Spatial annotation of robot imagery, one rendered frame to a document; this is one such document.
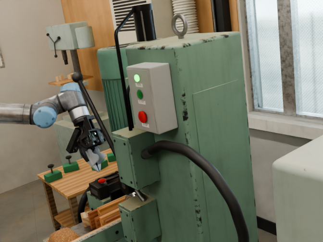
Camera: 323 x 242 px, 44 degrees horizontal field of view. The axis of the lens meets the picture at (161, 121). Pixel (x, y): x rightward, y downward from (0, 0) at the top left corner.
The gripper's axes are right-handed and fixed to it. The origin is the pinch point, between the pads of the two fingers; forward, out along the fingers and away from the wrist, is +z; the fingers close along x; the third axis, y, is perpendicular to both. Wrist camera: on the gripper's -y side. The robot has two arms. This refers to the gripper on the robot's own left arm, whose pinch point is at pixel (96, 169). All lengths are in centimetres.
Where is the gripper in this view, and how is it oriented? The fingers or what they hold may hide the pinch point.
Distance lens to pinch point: 158.3
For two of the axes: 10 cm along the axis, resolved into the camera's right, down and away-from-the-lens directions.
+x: 5.9, -0.9, 8.0
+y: 7.1, -4.2, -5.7
